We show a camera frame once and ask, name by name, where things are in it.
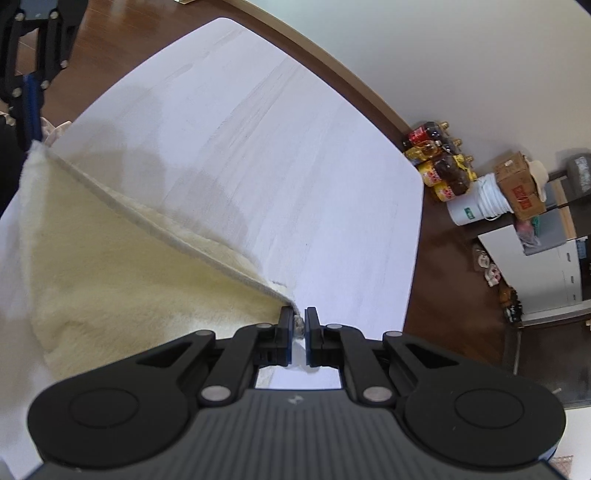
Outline white plastic bucket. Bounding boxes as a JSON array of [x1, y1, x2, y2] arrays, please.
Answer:
[[446, 174, 516, 227]]

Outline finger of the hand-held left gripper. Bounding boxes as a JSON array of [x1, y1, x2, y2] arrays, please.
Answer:
[[22, 0, 83, 142], [0, 9, 29, 139]]

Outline brown cardboard box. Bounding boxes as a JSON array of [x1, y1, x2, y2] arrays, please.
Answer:
[[492, 151, 548, 222]]

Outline white cabinet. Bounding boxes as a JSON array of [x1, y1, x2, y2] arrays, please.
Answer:
[[477, 228, 591, 320]]

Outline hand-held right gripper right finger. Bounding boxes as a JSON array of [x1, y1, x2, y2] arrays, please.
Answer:
[[305, 307, 457, 409]]

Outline cola bottle red label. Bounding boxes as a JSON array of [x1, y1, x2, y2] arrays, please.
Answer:
[[406, 121, 451, 149]]

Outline beige hat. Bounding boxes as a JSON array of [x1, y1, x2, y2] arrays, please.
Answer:
[[523, 159, 550, 204]]

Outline yellow drink bottle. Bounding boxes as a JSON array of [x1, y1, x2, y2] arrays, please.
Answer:
[[404, 137, 463, 164]]

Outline pale shoes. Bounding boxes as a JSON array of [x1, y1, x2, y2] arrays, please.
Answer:
[[474, 248, 503, 288]]

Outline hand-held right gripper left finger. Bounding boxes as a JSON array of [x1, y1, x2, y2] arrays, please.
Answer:
[[133, 306, 297, 409]]

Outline grey storage bin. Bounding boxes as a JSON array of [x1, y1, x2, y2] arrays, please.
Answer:
[[514, 212, 569, 257]]

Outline cream fluffy towel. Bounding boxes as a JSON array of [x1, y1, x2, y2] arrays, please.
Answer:
[[0, 138, 306, 394]]

